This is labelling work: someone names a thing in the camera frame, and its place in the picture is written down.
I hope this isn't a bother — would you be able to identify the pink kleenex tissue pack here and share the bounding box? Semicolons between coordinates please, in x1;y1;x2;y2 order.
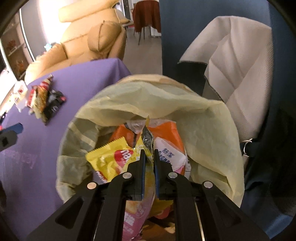
154;137;191;179

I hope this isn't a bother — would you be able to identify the orange snack bag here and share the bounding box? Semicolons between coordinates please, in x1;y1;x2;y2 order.
109;119;185;151

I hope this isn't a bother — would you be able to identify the yellow nabati wafer bag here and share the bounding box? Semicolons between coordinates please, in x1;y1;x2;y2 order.
86;137;143;183

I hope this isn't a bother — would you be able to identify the yellow pink chips bag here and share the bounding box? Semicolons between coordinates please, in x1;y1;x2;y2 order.
122;115;174;241

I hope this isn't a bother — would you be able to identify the green trash bag bin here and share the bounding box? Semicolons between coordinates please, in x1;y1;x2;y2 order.
56;75;245;205

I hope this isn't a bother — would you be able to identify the gold floral crumpled wrapper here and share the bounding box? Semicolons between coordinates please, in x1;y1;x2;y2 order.
27;74;53;123

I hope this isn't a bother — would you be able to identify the white yellow clear package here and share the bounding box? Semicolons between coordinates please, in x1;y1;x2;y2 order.
13;80;29;113

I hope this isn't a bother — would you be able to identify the purple tablecloth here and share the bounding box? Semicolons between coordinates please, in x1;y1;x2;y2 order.
1;58;130;240

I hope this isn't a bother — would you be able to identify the black crumpled wrapper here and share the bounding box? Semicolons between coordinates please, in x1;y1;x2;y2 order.
41;90;66;125

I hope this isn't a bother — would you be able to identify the white display shelf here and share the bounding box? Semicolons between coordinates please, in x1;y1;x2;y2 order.
1;10;35;81

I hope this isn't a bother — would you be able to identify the grey cloth on chair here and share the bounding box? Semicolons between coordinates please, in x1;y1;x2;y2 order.
180;16;273;141

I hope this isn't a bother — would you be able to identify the tan leather armchair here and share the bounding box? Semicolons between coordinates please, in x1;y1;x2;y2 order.
25;1;129;84

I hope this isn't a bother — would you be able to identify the chair with brown cloth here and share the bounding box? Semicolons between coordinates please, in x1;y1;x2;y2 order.
132;1;161;45

